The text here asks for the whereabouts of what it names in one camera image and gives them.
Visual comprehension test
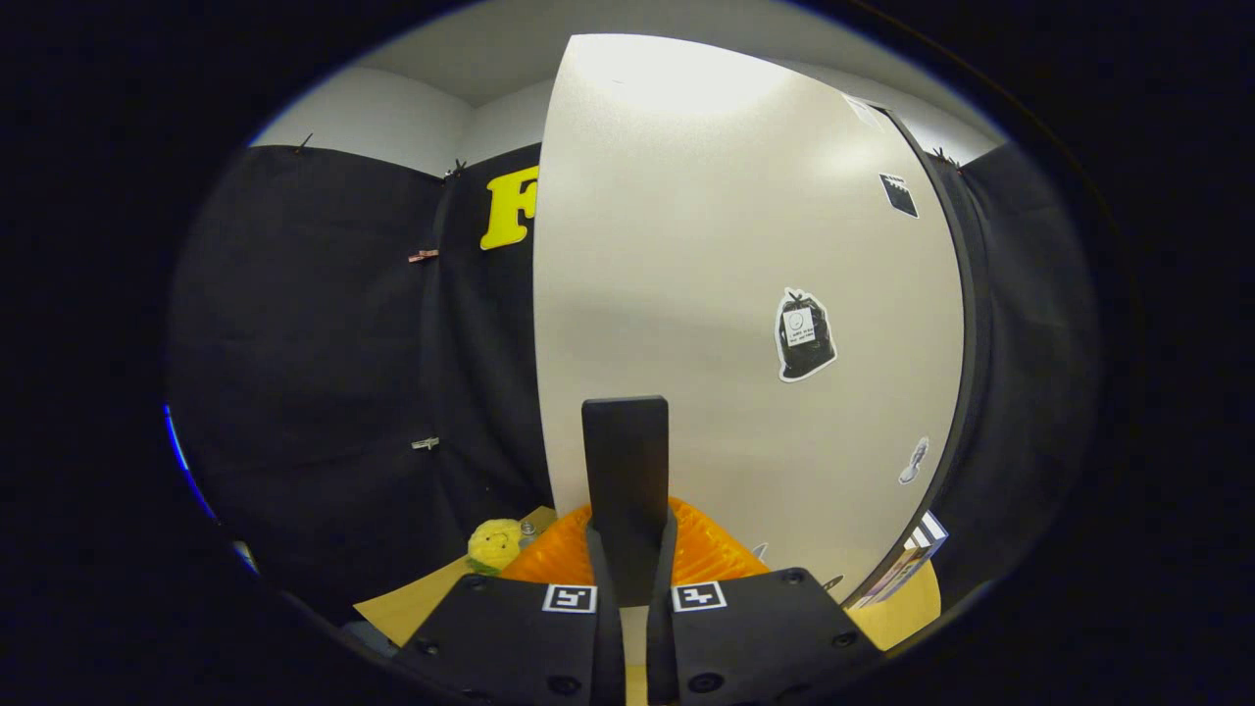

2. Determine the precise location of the black backdrop cloth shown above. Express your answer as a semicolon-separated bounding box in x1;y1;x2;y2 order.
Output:
167;137;1099;629

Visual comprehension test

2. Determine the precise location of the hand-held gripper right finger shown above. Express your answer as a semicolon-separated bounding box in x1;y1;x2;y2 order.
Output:
645;496;885;706

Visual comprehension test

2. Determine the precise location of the yellow plush toy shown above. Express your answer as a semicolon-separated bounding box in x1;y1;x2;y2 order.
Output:
466;519;526;576

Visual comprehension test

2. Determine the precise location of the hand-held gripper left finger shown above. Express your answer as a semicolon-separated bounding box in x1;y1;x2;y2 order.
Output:
390;503;627;706

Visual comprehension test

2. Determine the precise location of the beige cabinet door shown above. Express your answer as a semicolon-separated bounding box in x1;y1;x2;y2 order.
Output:
532;32;967;638

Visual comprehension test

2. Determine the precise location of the grey cabinet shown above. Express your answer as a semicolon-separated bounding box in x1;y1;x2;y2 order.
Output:
873;98;993;589

